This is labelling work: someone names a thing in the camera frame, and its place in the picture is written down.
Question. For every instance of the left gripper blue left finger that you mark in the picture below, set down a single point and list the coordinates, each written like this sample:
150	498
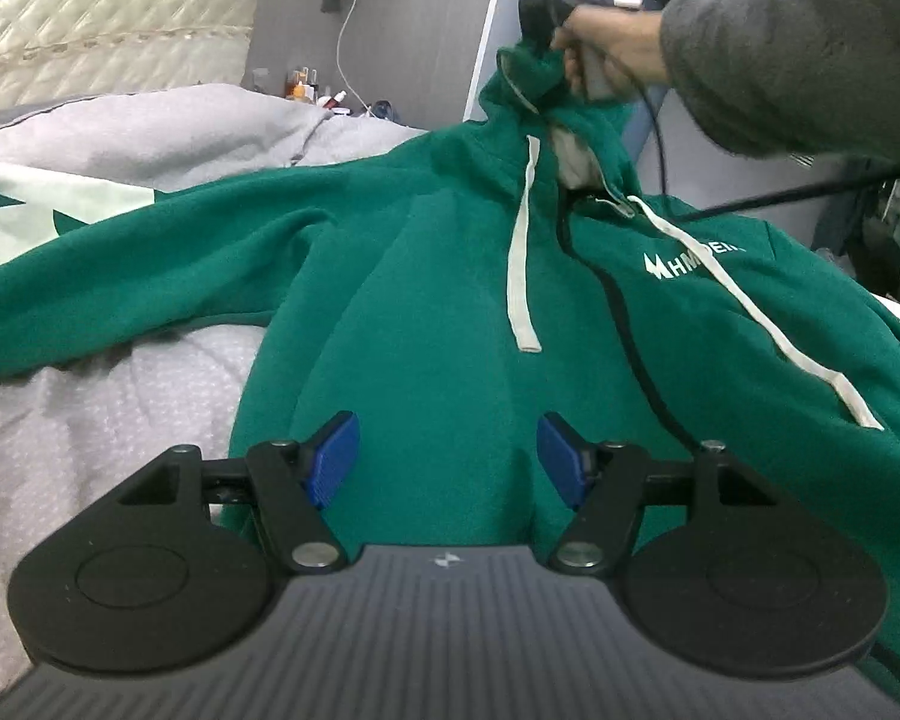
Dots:
293	483

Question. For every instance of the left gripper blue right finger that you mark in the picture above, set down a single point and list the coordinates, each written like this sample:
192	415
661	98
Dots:
604	485

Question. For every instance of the green hoodie sweatshirt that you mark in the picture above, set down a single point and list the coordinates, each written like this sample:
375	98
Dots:
451	291

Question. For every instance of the grey sleeved right forearm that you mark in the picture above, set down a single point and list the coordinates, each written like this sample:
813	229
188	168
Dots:
766	77

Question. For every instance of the grey wardrobe cabinet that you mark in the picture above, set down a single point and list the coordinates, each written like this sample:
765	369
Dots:
429	58

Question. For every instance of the cream quilted headboard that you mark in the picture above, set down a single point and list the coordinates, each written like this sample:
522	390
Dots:
52	50

